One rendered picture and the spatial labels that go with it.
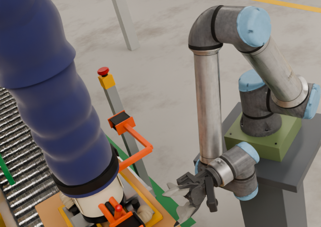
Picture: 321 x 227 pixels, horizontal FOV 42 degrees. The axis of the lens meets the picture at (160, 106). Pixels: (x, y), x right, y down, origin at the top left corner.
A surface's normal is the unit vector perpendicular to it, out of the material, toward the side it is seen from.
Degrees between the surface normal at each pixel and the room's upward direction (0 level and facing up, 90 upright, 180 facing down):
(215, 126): 84
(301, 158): 0
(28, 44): 87
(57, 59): 68
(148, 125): 0
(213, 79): 85
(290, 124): 2
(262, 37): 85
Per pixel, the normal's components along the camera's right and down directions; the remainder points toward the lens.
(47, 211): -0.25, -0.81
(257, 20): 0.71, 0.14
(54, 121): 0.18, 0.31
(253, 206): -0.55, 0.57
